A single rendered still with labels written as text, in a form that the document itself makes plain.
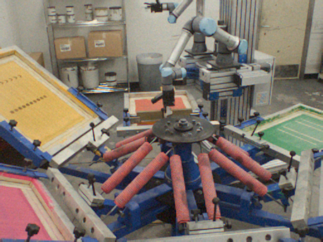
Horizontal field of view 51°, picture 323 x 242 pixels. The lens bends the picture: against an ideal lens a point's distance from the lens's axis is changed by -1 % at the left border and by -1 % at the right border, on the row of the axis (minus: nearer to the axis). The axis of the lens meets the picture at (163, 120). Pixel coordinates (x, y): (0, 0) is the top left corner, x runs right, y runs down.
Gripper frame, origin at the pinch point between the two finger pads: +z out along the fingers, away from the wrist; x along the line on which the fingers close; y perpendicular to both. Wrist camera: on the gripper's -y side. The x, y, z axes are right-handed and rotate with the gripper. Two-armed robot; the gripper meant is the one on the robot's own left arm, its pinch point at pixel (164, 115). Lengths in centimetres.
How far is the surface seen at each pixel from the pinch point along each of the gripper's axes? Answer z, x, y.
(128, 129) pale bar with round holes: -2.8, -25.2, -26.5
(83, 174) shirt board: 11, -55, -54
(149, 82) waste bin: 76, 317, 10
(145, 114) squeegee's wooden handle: -2.8, -1.7, -13.9
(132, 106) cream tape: 5.7, 36.0, -22.8
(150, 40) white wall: 16, 369, 17
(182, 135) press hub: -30, -92, -2
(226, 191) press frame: -1, -97, 19
